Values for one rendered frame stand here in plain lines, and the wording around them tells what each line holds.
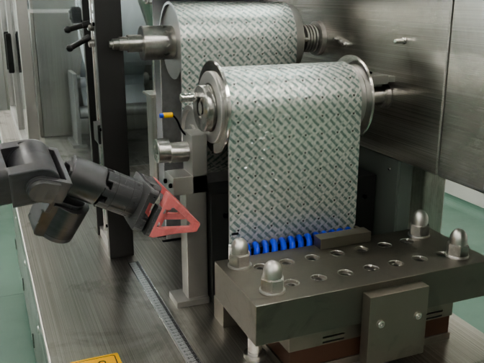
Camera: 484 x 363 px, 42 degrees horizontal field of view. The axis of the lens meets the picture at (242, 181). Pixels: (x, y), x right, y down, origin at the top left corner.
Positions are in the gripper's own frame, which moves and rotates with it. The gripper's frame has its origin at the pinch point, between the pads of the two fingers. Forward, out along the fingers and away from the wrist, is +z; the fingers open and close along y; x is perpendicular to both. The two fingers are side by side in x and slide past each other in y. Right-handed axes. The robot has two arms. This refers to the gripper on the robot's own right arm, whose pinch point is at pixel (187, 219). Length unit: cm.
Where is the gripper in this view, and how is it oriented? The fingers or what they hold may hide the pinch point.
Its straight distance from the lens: 97.2
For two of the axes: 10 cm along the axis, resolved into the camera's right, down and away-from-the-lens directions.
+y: 3.6, 2.7, -8.9
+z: 8.3, 3.5, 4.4
